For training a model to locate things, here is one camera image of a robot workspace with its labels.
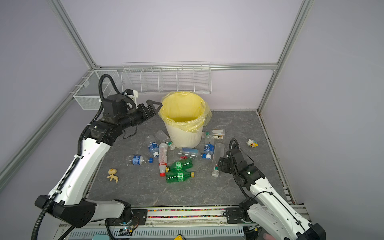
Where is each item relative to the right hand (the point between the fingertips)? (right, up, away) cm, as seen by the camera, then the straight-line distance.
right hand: (226, 163), depth 81 cm
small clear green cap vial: (-11, +15, +22) cm, 28 cm away
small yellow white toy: (+21, +9, +17) cm, 28 cm away
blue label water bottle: (-8, +7, +13) cm, 17 cm away
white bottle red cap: (-36, +1, +8) cm, 37 cm away
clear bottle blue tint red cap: (-24, +3, +15) cm, 28 cm away
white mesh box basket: (-80, +39, +6) cm, 89 cm away
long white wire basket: (-36, +53, +17) cm, 66 cm away
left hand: (-34, +27, -14) cm, 46 cm away
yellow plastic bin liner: (-23, +30, +16) cm, 41 cm away
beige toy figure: (-65, -6, +4) cm, 65 cm away
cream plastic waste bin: (-25, +13, +8) cm, 29 cm away
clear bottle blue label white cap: (-44, +6, +13) cm, 46 cm away
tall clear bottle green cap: (-2, +4, +13) cm, 13 cm away
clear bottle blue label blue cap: (-51, 0, +9) cm, 51 cm away
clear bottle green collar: (-39, +12, +20) cm, 46 cm away
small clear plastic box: (-2, +15, +20) cm, 25 cm away
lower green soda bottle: (-26, -8, +1) cm, 28 cm away
